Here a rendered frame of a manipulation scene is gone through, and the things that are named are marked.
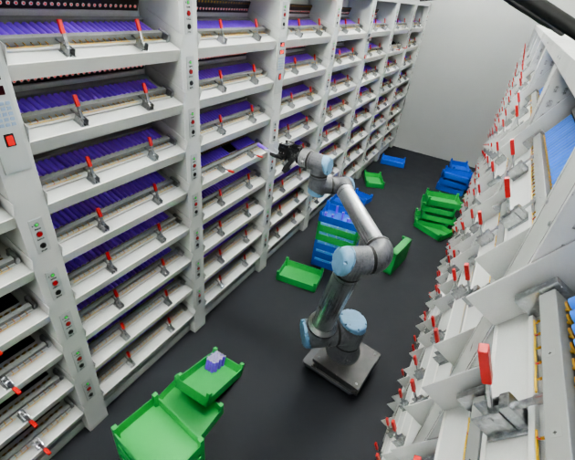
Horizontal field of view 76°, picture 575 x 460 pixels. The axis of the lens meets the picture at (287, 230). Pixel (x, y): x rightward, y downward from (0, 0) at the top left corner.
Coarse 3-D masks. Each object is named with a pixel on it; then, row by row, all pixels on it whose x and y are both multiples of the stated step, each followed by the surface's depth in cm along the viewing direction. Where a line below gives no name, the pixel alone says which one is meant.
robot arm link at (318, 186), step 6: (312, 180) 185; (318, 180) 184; (324, 180) 185; (330, 180) 188; (312, 186) 187; (318, 186) 186; (324, 186) 187; (330, 186) 187; (312, 192) 188; (318, 192) 187; (324, 192) 189; (330, 192) 190
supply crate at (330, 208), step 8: (328, 200) 278; (328, 208) 280; (344, 208) 277; (320, 216) 265; (328, 216) 263; (336, 216) 274; (344, 216) 275; (336, 224) 263; (344, 224) 260; (352, 224) 258
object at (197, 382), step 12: (216, 348) 204; (204, 360) 199; (228, 360) 202; (180, 372) 180; (192, 372) 191; (204, 372) 195; (216, 372) 197; (228, 372) 200; (240, 372) 198; (180, 384) 180; (192, 384) 185; (204, 384) 187; (216, 384) 189; (228, 384) 188; (192, 396) 177; (204, 396) 174; (216, 396) 180
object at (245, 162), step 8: (248, 136) 225; (256, 136) 222; (264, 144) 222; (232, 152) 206; (256, 152) 216; (264, 152) 219; (240, 160) 204; (248, 160) 207; (256, 160) 216; (216, 168) 190; (232, 168) 196; (240, 168) 203; (208, 176) 183; (216, 176) 186; (224, 176) 192; (208, 184) 183
